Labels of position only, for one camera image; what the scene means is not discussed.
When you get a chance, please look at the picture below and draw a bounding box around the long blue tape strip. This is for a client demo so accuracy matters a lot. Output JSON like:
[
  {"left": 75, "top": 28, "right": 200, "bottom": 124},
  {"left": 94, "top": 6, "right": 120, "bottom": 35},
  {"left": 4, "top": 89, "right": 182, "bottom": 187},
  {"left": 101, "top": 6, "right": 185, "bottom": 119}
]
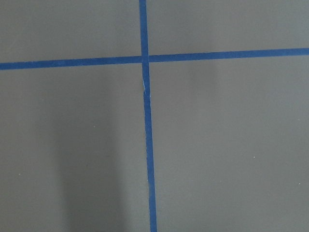
[{"left": 139, "top": 0, "right": 157, "bottom": 232}]

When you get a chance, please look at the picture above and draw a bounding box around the crossing blue tape strip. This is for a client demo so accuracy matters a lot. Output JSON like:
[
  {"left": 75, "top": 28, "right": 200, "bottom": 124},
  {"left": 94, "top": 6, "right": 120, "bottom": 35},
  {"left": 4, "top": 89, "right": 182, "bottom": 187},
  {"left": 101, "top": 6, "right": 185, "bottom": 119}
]
[{"left": 0, "top": 48, "right": 309, "bottom": 70}]

